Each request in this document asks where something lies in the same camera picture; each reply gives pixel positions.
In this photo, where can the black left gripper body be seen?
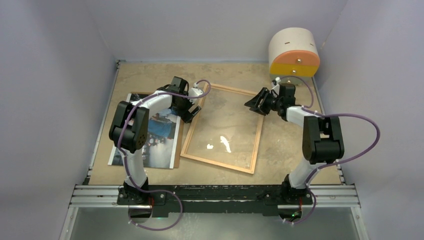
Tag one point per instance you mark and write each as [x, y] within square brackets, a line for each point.
[182, 109]

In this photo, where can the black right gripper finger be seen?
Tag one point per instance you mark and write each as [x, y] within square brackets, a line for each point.
[256, 102]
[262, 108]

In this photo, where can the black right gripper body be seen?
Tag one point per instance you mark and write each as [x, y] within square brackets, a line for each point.
[275, 103]

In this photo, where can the light wooden picture frame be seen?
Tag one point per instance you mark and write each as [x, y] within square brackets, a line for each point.
[225, 133]

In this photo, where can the printed colour photo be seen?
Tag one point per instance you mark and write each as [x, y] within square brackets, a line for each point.
[155, 139]

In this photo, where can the brown cardboard backing board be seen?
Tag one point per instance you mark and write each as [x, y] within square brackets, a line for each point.
[179, 145]

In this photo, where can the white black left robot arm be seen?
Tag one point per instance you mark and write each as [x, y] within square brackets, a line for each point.
[129, 128]

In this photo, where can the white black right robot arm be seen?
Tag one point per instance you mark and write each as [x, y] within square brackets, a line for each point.
[322, 139]

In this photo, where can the round white drawer cabinet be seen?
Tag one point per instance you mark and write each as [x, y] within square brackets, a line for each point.
[293, 52]

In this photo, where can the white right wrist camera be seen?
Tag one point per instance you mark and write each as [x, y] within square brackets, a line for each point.
[275, 83]

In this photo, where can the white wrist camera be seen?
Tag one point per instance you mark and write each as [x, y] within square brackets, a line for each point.
[275, 83]
[194, 93]

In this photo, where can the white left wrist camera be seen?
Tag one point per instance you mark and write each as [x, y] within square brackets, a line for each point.
[194, 93]

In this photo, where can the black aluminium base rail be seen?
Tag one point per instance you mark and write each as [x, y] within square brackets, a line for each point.
[266, 200]

